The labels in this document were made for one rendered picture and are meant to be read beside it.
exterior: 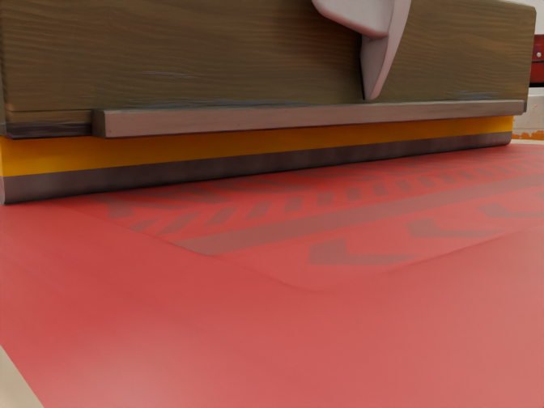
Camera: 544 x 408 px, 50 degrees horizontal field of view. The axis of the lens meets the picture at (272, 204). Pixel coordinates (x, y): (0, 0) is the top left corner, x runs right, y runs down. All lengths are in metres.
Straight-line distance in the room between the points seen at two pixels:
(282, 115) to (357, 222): 0.10
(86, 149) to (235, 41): 0.08
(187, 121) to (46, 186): 0.06
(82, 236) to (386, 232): 0.08
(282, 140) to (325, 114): 0.03
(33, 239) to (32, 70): 0.07
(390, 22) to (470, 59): 0.11
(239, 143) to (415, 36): 0.13
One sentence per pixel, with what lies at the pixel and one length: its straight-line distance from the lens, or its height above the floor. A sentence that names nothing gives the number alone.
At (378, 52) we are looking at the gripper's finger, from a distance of 0.30.
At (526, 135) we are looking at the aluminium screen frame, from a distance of 0.53.
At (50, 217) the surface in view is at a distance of 0.20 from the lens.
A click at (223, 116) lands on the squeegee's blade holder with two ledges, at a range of 0.24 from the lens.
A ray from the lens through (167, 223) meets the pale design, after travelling 0.17.
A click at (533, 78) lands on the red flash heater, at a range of 1.22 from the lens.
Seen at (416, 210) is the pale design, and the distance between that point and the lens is 0.19.
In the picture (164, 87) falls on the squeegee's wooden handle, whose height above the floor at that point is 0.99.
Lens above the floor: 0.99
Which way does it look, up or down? 10 degrees down
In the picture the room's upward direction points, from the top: 1 degrees counter-clockwise
